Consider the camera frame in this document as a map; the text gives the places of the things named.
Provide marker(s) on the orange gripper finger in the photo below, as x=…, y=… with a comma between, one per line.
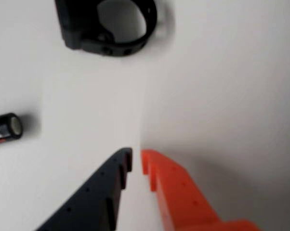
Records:
x=183, y=197

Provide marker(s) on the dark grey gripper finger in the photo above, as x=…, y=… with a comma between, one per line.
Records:
x=92, y=197

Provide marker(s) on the black battery with red print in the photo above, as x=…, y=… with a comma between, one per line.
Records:
x=3, y=132

